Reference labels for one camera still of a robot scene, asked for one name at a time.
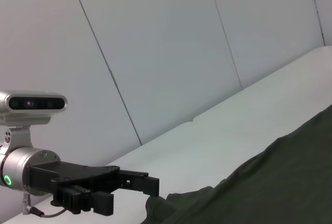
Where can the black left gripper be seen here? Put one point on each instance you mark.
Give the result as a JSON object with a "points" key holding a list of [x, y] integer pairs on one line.
{"points": [[70, 173]]}

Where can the dark green FREE! t-shirt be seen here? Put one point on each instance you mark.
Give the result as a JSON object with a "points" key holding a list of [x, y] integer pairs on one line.
{"points": [[259, 182]]}

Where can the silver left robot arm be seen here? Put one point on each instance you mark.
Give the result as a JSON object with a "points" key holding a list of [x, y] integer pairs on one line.
{"points": [[23, 164]]}

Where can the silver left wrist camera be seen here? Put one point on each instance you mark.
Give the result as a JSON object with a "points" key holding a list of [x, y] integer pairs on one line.
{"points": [[36, 103]]}

